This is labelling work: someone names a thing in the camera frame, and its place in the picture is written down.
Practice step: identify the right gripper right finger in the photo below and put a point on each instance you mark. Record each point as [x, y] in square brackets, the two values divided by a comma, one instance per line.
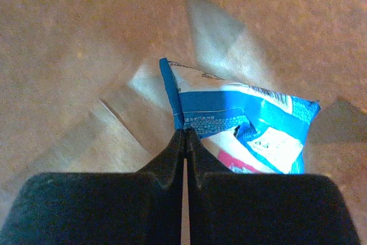
[230, 208]

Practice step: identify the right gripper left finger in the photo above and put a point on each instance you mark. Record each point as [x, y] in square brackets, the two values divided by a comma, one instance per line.
[144, 207]

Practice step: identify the light blue white snack packet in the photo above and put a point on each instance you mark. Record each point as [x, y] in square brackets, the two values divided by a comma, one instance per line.
[249, 129]

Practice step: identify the brown paper bag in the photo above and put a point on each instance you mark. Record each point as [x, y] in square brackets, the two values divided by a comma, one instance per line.
[81, 89]

